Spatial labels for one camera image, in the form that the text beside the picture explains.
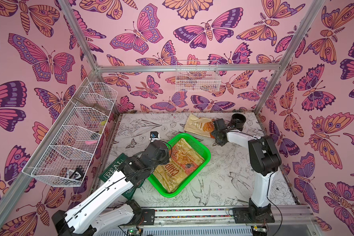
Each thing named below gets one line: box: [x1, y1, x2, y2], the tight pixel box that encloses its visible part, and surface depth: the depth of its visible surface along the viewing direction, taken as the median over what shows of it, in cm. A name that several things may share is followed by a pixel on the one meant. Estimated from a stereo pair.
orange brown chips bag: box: [152, 138, 206, 193], surface depth 87 cm
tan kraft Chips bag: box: [152, 159, 189, 193], surface depth 83 cm
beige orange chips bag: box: [183, 113, 215, 140], surface depth 112 cm
